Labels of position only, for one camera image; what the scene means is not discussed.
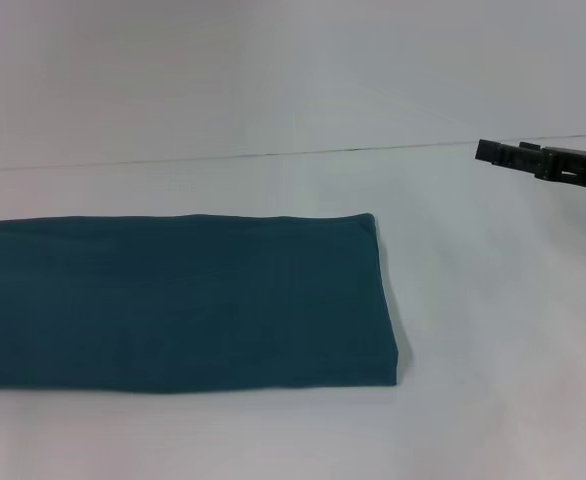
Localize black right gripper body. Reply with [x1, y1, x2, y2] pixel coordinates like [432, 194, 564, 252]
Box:
[536, 145, 586, 194]

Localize teal blue shirt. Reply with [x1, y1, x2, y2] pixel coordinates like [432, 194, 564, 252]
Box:
[0, 212, 400, 394]

